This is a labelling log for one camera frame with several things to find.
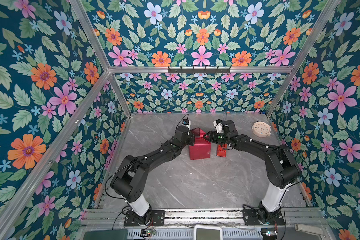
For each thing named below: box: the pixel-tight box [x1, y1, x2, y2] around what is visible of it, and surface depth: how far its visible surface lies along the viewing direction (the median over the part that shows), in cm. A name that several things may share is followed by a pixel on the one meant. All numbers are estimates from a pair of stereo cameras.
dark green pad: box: [83, 229, 129, 240], surface depth 69 cm
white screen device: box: [193, 224, 223, 240], surface depth 68 cm
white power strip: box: [294, 223, 324, 235], surface depth 69 cm
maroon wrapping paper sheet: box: [189, 127, 212, 160], surface depth 92 cm
